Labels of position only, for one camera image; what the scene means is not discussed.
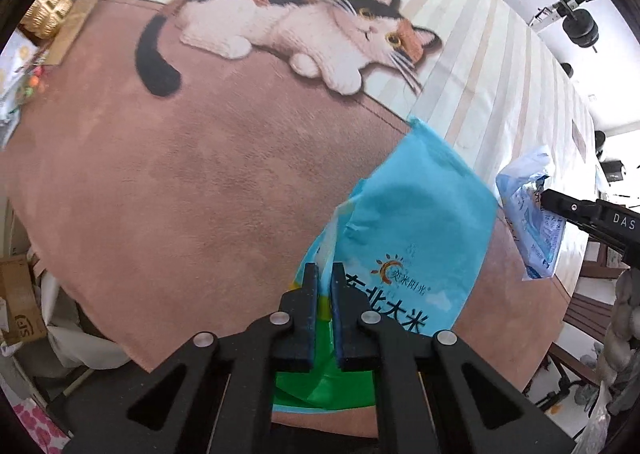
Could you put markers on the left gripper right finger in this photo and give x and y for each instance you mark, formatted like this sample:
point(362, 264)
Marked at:
point(354, 350)

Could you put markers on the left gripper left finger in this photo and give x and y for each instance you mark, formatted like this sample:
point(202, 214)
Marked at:
point(293, 349)

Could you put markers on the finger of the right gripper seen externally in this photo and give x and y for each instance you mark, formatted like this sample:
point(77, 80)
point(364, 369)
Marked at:
point(613, 225)

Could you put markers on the light blue plastic wrapper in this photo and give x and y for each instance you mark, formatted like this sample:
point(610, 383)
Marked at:
point(537, 233)

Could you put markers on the blue green rice bag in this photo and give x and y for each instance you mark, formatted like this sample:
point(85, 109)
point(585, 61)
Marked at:
point(412, 237)

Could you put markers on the brown label patch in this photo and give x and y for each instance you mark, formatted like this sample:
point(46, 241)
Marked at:
point(579, 141)

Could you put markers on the cat pattern table mat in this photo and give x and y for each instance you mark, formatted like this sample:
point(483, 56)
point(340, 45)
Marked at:
point(163, 217)

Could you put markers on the cardboard box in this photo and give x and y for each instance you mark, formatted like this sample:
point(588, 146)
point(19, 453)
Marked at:
point(23, 314)

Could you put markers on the gold woven basket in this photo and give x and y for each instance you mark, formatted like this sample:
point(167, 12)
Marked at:
point(45, 17)

